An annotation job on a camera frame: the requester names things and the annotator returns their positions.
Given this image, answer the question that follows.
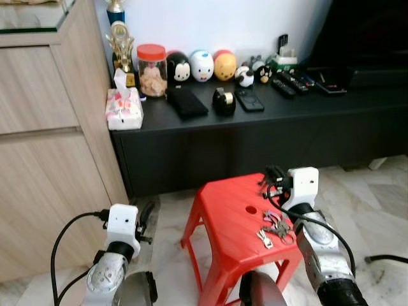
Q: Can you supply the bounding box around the black television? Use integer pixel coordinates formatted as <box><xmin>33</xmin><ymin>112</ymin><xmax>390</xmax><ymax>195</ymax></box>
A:
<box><xmin>305</xmin><ymin>0</ymin><xmax>408</xmax><ymax>89</ymax></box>

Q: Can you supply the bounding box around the grey robot right leg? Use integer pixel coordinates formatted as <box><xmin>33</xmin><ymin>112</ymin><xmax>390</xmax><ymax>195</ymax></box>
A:
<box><xmin>239</xmin><ymin>271</ymin><xmax>288</xmax><ymax>306</ymax></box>

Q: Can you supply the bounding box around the red plastic stool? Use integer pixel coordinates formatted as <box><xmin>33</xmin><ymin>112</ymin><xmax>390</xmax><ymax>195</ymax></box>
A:
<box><xmin>181</xmin><ymin>173</ymin><xmax>304</xmax><ymax>306</ymax></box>

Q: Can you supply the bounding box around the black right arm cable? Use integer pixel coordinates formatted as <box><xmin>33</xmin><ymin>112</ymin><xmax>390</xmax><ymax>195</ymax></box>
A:
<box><xmin>265</xmin><ymin>188</ymin><xmax>358</xmax><ymax>281</ymax></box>

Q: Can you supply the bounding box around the small green and white box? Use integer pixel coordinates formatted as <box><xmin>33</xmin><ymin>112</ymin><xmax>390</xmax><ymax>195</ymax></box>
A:
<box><xmin>268</xmin><ymin>50</ymin><xmax>299</xmax><ymax>72</ymax></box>

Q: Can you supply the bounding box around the flat black device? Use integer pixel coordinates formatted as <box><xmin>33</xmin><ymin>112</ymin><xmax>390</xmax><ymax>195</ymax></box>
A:
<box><xmin>314</xmin><ymin>75</ymin><xmax>348</xmax><ymax>95</ymax></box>

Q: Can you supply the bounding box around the black smartphone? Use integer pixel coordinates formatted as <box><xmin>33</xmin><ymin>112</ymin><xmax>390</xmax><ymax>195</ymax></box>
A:
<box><xmin>235</xmin><ymin>88</ymin><xmax>265</xmax><ymax>113</ymax></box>

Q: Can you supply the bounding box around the black tape dispenser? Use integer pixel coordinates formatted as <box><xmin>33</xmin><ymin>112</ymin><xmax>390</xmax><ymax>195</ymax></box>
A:
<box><xmin>212</xmin><ymin>89</ymin><xmax>237</xmax><ymax>117</ymax></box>

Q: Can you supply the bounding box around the gold and blue trophy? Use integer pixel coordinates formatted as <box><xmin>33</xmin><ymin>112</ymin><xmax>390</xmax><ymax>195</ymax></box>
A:
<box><xmin>105</xmin><ymin>0</ymin><xmax>138</xmax><ymax>87</ymax></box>

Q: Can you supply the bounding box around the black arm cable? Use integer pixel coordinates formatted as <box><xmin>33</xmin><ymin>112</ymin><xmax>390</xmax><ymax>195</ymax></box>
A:
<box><xmin>265</xmin><ymin>188</ymin><xmax>358</xmax><ymax>281</ymax></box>
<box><xmin>50</xmin><ymin>209</ymin><xmax>110</xmax><ymax>306</ymax></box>

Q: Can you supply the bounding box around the grey robot leg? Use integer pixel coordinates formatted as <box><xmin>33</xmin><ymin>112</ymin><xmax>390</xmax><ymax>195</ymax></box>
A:
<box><xmin>239</xmin><ymin>271</ymin><xmax>288</xmax><ymax>306</ymax></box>
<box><xmin>115</xmin><ymin>271</ymin><xmax>159</xmax><ymax>306</ymax></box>

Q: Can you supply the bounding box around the black egg-shaped mouse toy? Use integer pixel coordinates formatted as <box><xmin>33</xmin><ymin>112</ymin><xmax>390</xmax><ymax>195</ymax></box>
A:
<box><xmin>166</xmin><ymin>51</ymin><xmax>191</xmax><ymax>84</ymax></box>

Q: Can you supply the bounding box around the small black and white toy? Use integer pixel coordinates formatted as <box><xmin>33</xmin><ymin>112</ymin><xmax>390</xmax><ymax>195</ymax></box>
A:
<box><xmin>235</xmin><ymin>66</ymin><xmax>255</xmax><ymax>88</ymax></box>

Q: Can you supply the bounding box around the black remote control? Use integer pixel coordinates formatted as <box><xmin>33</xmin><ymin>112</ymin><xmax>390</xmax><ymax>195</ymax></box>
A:
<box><xmin>284</xmin><ymin>71</ymin><xmax>311</xmax><ymax>94</ymax></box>
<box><xmin>271</xmin><ymin>76</ymin><xmax>297</xmax><ymax>98</ymax></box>

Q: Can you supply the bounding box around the black flat wallet case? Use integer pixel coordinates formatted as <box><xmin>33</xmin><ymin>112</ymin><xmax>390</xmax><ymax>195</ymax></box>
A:
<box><xmin>166</xmin><ymin>87</ymin><xmax>209</xmax><ymax>120</ymax></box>

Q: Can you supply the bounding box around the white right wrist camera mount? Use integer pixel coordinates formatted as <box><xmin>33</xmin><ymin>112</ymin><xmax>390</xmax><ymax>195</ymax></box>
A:
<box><xmin>286</xmin><ymin>167</ymin><xmax>319</xmax><ymax>211</ymax></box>

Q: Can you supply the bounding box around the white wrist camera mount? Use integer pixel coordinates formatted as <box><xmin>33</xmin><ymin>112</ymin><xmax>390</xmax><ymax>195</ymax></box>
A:
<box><xmin>105</xmin><ymin>204</ymin><xmax>141</xmax><ymax>246</ymax></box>
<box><xmin>286</xmin><ymin>167</ymin><xmax>319</xmax><ymax>211</ymax></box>

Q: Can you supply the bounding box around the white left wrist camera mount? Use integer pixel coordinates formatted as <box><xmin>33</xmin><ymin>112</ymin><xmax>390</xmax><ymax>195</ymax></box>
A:
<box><xmin>105</xmin><ymin>204</ymin><xmax>141</xmax><ymax>246</ymax></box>

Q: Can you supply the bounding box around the grey robot left leg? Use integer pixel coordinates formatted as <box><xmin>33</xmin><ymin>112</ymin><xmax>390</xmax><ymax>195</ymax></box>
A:
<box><xmin>115</xmin><ymin>271</ymin><xmax>159</xmax><ymax>306</ymax></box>

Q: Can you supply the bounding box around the single silver key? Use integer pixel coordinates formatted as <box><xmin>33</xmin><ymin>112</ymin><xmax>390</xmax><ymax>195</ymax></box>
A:
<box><xmin>256</xmin><ymin>229</ymin><xmax>275</xmax><ymax>249</ymax></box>

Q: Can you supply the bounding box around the black low tv console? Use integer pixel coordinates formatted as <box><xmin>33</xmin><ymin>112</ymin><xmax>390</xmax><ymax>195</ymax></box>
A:
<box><xmin>110</xmin><ymin>80</ymin><xmax>408</xmax><ymax>198</ymax></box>

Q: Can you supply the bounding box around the clear jar with red lid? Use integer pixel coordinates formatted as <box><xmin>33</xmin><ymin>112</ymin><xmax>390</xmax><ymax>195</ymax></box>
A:
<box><xmin>136</xmin><ymin>43</ymin><xmax>169</xmax><ymax>98</ymax></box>

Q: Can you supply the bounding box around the white egg-shaped toy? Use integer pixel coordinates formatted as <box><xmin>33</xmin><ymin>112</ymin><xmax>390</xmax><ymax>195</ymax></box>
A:
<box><xmin>189</xmin><ymin>50</ymin><xmax>215</xmax><ymax>82</ymax></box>

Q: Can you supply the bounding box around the black floor cable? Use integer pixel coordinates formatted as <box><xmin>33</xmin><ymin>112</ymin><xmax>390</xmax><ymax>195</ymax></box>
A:
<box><xmin>365</xmin><ymin>254</ymin><xmax>408</xmax><ymax>265</ymax></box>

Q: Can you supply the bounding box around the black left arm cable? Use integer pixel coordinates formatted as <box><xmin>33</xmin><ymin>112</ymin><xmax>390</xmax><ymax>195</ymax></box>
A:
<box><xmin>50</xmin><ymin>209</ymin><xmax>110</xmax><ymax>306</ymax></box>

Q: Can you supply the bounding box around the floral tissue pack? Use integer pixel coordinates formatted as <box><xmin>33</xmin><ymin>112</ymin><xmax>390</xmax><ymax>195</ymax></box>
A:
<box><xmin>105</xmin><ymin>69</ymin><xmax>144</xmax><ymax>131</ymax></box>

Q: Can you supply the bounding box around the key bunch with red tag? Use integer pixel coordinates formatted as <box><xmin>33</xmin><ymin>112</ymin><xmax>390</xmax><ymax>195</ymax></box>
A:
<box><xmin>263</xmin><ymin>210</ymin><xmax>295</xmax><ymax>244</ymax></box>

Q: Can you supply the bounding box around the light wood cabinet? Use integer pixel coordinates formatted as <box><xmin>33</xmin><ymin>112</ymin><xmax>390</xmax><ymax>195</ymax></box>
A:
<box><xmin>0</xmin><ymin>0</ymin><xmax>131</xmax><ymax>284</ymax></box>

